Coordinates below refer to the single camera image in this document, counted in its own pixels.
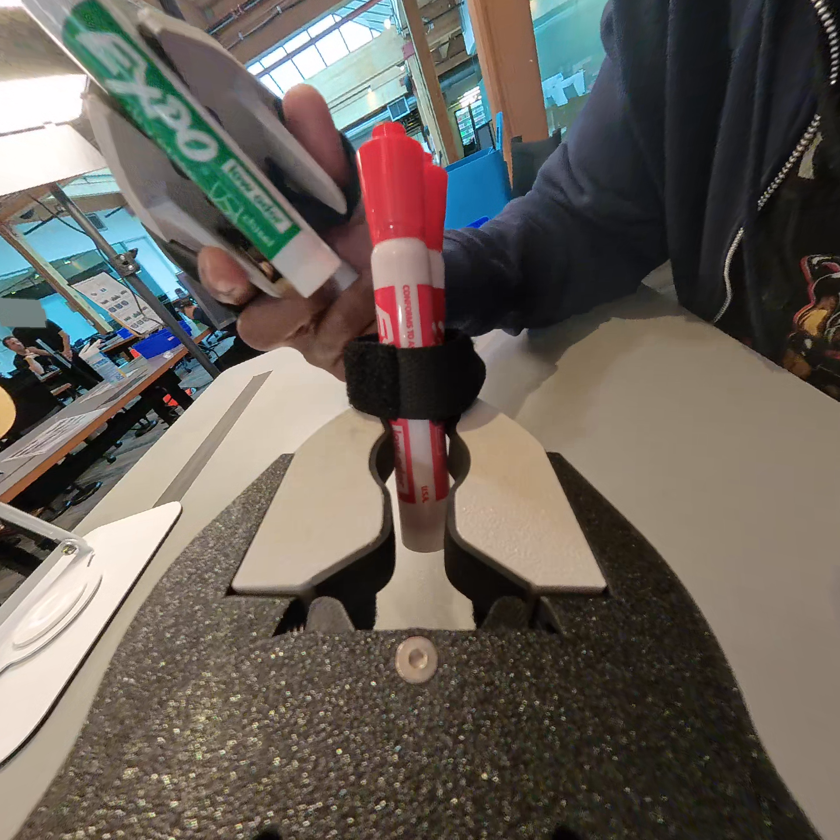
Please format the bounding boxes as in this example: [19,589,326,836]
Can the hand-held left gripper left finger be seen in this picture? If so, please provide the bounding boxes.
[230,410,396,598]

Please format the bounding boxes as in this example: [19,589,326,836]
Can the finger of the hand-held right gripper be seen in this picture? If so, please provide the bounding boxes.
[86,92,283,296]
[132,0,349,217]

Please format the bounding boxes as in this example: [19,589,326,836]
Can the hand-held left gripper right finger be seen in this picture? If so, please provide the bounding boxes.
[447,407,610,598]

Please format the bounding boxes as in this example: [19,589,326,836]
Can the green marker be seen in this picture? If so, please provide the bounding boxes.
[20,0,345,300]

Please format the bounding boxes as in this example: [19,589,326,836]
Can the red marker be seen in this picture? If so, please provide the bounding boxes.
[418,155,454,329]
[357,122,454,552]

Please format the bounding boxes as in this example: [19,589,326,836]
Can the black velcro strap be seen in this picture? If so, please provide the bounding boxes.
[344,335,487,424]

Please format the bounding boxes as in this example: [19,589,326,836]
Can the person's right hand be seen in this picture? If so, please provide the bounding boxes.
[197,86,382,379]

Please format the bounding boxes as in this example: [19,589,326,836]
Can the black table mat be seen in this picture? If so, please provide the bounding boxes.
[155,371,273,506]

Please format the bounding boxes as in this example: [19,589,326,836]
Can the blue plastic bins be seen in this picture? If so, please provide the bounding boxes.
[444,147,513,231]

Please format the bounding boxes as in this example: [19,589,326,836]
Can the small blue bin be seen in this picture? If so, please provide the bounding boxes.
[132,329,187,358]

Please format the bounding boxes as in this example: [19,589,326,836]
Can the wooden work table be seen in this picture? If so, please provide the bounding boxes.
[0,344,191,506]

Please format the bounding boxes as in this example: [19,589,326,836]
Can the wooden post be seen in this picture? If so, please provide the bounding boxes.
[466,0,550,152]

